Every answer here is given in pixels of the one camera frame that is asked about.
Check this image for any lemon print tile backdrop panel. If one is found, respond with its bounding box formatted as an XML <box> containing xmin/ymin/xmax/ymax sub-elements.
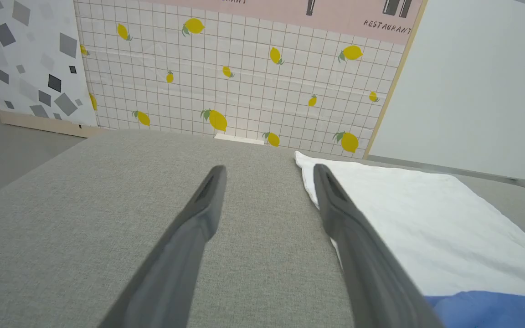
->
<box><xmin>73</xmin><ymin>0</ymin><xmax>428</xmax><ymax>160</ymax></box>

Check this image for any blue and white garment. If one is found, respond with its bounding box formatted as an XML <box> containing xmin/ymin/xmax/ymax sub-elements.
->
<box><xmin>293</xmin><ymin>151</ymin><xmax>525</xmax><ymax>328</ymax></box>

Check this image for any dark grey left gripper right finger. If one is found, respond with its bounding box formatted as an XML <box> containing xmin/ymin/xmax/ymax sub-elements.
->
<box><xmin>313</xmin><ymin>164</ymin><xmax>443</xmax><ymax>328</ymax></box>

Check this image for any white partition panel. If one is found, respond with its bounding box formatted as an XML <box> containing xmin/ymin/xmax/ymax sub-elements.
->
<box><xmin>366</xmin><ymin>0</ymin><xmax>525</xmax><ymax>182</ymax></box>

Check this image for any grey terrazzo pattern panel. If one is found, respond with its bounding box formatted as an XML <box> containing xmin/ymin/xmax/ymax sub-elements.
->
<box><xmin>0</xmin><ymin>0</ymin><xmax>108</xmax><ymax>138</ymax></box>

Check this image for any white box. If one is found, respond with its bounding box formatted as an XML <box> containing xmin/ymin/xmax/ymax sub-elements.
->
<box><xmin>214</xmin><ymin>133</ymin><xmax>265</xmax><ymax>145</ymax></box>

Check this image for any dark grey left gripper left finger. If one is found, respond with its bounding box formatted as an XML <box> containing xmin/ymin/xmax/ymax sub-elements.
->
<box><xmin>98</xmin><ymin>165</ymin><xmax>227</xmax><ymax>328</ymax></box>

